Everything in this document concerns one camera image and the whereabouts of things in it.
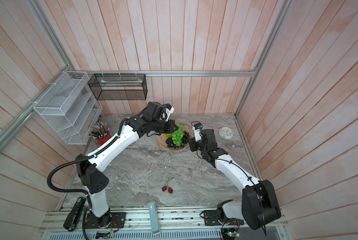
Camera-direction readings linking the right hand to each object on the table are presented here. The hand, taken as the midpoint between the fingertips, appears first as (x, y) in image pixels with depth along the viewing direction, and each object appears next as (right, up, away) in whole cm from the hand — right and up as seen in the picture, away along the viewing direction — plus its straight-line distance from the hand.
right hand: (191, 138), depth 86 cm
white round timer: (+28, +3, +20) cm, 34 cm away
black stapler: (-61, -40, -14) cm, 74 cm away
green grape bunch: (-8, +1, -5) cm, 10 cm away
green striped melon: (-13, +1, +8) cm, 16 cm away
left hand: (-8, +4, -11) cm, 14 cm away
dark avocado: (-13, -3, +12) cm, 18 cm away
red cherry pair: (-15, -28, -2) cm, 32 cm away
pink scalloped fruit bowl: (-18, 0, +17) cm, 25 cm away
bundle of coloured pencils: (-57, +4, +6) cm, 57 cm away
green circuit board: (+19, -45, -16) cm, 51 cm away
